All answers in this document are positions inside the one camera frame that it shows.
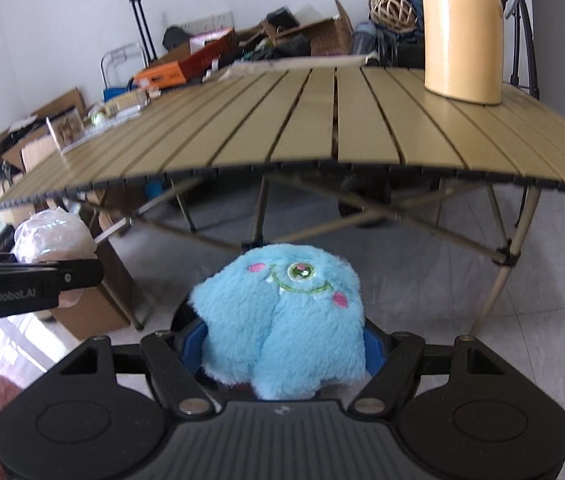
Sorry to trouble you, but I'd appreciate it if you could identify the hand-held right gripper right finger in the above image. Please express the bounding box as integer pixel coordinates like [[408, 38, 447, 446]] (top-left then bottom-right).
[[351, 325, 538, 417]]

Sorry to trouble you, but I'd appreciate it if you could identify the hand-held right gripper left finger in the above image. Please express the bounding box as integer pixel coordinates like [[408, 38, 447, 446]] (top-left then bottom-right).
[[27, 322, 216, 418]]

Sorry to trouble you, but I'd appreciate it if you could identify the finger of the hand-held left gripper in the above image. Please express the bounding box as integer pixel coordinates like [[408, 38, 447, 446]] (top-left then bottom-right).
[[37, 259, 104, 292]]

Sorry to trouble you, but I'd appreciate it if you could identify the black round trash bin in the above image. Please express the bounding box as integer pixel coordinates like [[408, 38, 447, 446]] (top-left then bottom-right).
[[170, 297, 391, 391]]

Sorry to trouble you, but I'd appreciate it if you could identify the white knotted plastic bag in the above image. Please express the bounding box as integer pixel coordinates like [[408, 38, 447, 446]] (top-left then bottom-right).
[[14, 209, 98, 308]]

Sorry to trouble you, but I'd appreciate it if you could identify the blue fluffy monster plush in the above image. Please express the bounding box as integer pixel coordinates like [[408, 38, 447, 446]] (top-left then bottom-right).
[[190, 244, 367, 401]]

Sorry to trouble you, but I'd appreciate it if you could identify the cardboard box with green liner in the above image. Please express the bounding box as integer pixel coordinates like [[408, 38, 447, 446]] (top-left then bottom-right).
[[50, 237, 133, 328]]

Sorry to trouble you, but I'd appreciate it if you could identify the plain brown cardboard box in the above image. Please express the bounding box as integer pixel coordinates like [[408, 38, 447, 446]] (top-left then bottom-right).
[[21, 130, 63, 173]]

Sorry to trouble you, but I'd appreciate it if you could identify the printed paper sheet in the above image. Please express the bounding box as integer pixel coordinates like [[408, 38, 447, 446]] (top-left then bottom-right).
[[60, 115, 140, 155]]

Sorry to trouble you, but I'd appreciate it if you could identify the clear jar of snacks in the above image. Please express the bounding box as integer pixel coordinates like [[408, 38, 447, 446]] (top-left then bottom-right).
[[46, 110, 84, 153]]

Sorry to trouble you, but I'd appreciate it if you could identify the cardboard box with black contents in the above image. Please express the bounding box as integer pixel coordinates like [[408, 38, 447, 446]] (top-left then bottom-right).
[[0, 87, 86, 181]]

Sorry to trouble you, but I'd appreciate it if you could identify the pale yellow carton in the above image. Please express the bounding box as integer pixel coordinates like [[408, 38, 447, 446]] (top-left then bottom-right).
[[107, 91, 152, 112]]

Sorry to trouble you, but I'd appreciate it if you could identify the orange cardboard box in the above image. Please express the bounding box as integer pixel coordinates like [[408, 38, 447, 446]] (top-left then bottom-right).
[[134, 27, 238, 88]]

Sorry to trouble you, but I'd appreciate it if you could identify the tan slatted folding table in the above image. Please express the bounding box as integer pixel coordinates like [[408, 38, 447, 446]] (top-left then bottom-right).
[[0, 66, 565, 336]]

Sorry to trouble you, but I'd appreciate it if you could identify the black bag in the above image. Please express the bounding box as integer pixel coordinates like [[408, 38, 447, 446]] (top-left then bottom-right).
[[162, 25, 193, 52]]

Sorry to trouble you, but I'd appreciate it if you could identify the white and red carton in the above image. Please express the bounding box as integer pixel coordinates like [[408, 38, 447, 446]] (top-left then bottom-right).
[[190, 30, 228, 53]]

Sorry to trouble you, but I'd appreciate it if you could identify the blue water bottle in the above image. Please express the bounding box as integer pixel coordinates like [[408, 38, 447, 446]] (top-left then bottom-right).
[[351, 21, 379, 56]]

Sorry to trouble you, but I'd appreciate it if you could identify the open brown cardboard box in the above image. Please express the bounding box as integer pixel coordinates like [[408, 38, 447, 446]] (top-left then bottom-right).
[[262, 0, 354, 56]]

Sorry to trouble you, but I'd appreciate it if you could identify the small black case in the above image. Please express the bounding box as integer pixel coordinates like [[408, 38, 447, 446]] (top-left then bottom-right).
[[265, 8, 299, 29]]

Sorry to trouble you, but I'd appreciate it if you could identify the yellow thermos jug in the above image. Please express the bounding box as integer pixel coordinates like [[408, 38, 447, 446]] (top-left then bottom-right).
[[423, 0, 521, 106]]

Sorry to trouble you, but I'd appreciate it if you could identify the woven rattan ball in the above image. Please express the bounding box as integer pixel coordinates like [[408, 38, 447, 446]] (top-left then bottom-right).
[[369, 0, 418, 33]]

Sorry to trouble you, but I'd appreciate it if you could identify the silver folding trolley frame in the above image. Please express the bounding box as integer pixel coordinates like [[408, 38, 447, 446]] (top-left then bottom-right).
[[101, 44, 146, 91]]

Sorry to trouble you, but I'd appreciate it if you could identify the black trolley handle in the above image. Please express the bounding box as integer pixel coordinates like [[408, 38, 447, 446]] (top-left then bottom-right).
[[116, 0, 159, 68]]

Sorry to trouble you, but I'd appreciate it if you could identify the black camera tripod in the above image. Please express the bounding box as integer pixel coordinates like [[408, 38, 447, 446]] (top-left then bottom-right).
[[505, 0, 546, 101]]

